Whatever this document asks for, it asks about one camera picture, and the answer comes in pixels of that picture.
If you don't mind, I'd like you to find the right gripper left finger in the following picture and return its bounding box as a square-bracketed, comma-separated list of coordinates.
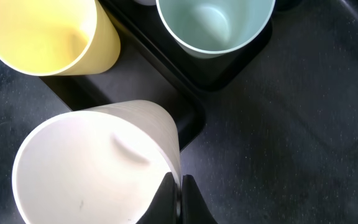
[137, 172, 178, 224]

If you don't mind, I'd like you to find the white cup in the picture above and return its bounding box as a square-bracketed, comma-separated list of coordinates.
[11, 99, 182, 224]

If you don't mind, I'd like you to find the yellow cup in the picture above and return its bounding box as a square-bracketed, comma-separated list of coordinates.
[0, 0, 121, 77]

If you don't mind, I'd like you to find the black tray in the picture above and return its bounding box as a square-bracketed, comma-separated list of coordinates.
[99, 0, 273, 93]
[40, 6, 207, 152]

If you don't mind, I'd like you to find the green cup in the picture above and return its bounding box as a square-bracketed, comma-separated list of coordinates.
[155, 0, 276, 59]

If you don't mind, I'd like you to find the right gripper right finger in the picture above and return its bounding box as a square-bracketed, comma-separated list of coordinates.
[181, 174, 219, 224]

